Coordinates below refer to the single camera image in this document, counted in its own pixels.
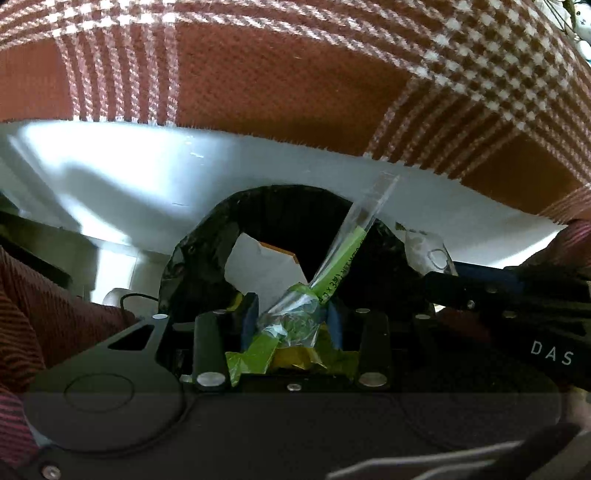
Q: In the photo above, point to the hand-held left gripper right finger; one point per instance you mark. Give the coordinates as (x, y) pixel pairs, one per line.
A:
(334, 325)

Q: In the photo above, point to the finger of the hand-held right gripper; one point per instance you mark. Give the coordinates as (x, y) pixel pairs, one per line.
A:
(491, 278)
(455, 290)

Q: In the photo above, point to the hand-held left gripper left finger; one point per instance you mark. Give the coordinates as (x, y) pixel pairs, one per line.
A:
(249, 323)

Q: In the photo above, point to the small clear plastic wrapper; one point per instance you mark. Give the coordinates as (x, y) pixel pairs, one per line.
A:
(427, 251)

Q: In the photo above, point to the clear sleeve green stick wrapper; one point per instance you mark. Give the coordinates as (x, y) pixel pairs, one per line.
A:
(332, 277)

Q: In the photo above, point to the yellow green wrapper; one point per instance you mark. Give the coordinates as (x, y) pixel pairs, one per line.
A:
(304, 357)

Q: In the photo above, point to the white paper piece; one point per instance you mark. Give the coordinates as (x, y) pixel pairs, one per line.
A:
(258, 270)

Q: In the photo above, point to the person's right leg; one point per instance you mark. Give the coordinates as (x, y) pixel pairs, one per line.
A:
(570, 242)

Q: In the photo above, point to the person's leg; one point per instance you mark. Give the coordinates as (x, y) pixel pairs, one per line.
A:
(570, 242)
(46, 318)

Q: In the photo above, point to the person's left leg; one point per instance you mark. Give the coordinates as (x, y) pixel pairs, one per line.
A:
(46, 318)

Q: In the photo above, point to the red white plaid tablecloth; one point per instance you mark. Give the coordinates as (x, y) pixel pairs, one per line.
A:
(277, 69)

